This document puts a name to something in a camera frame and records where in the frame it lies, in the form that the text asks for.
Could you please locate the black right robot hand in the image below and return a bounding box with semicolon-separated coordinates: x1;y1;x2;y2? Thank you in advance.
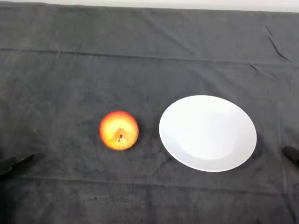
282;145;299;168

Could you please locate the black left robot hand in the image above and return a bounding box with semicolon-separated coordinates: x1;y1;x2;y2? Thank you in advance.
0;153;36;178

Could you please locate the red yellow apple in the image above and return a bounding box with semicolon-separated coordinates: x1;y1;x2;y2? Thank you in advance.
99;110;140;151

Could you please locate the white round plate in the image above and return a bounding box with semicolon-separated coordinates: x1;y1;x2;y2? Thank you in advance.
158;94;258;173

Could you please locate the dark grey table cloth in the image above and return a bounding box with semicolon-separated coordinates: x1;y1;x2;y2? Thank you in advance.
0;1;299;224

